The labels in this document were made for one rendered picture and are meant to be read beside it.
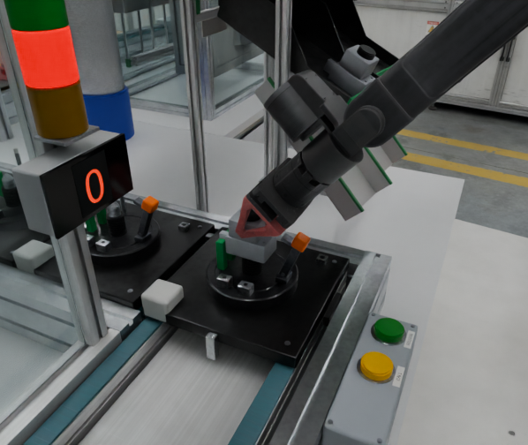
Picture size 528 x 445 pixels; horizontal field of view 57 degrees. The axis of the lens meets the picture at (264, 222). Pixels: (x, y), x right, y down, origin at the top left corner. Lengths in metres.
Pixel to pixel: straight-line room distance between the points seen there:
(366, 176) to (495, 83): 3.70
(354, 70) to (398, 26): 3.92
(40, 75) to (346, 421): 0.48
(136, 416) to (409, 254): 0.63
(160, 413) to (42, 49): 0.44
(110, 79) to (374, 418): 1.22
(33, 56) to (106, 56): 1.03
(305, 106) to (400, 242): 0.57
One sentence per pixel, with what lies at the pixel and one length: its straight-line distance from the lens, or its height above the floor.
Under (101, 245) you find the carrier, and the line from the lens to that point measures 0.82.
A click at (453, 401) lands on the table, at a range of 0.79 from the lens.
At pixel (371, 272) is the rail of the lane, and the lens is 0.83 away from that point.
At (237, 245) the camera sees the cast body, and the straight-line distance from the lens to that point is 0.71.
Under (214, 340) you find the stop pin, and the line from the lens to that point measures 0.68.
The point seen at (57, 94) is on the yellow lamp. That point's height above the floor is 1.30.
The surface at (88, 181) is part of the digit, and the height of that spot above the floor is 1.21.
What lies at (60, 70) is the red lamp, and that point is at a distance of 0.51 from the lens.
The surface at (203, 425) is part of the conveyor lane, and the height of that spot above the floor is 0.92.
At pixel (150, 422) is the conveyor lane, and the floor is 0.92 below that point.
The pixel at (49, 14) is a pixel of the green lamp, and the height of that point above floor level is 1.37.
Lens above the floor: 1.44
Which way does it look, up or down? 31 degrees down
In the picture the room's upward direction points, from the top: straight up
